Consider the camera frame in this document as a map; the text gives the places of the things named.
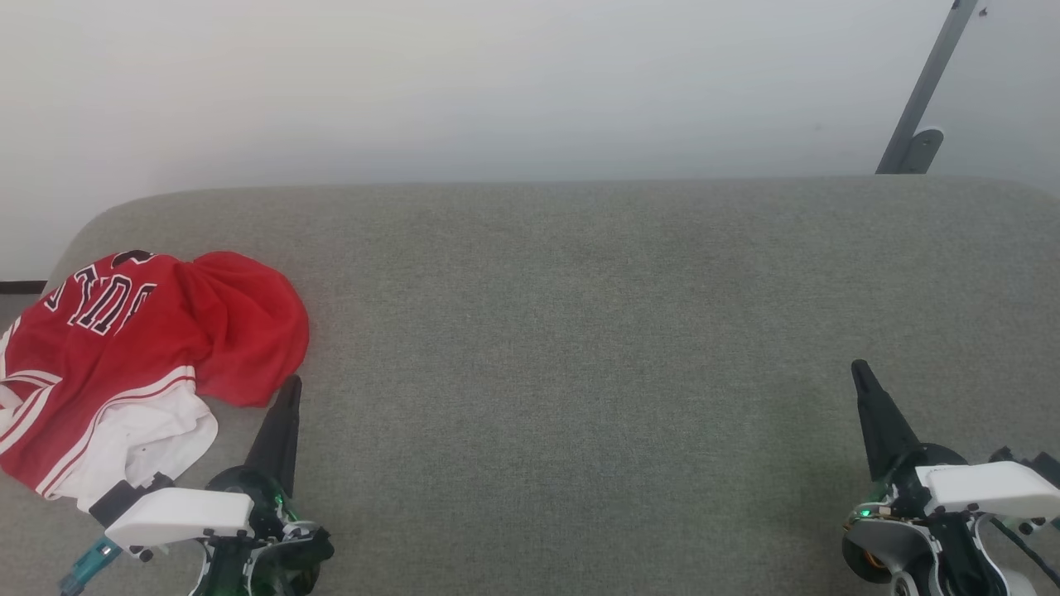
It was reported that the red and white jersey shirt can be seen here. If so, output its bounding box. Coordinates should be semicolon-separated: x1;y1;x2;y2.
0;250;311;512

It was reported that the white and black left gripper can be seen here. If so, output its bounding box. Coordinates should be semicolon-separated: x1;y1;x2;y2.
104;375;334;574

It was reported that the grey metal bar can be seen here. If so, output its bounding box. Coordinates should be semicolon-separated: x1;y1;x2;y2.
876;0;980;175

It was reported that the teal camera cable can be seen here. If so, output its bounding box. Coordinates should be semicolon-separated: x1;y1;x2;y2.
58;536;123;596

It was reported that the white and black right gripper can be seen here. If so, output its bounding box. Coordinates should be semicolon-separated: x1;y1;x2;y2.
851;359;1060;521

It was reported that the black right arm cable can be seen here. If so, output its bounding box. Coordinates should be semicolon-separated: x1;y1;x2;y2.
990;515;1060;590

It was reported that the grey fabric sofa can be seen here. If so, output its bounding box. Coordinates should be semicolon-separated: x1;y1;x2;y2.
0;175;1060;596

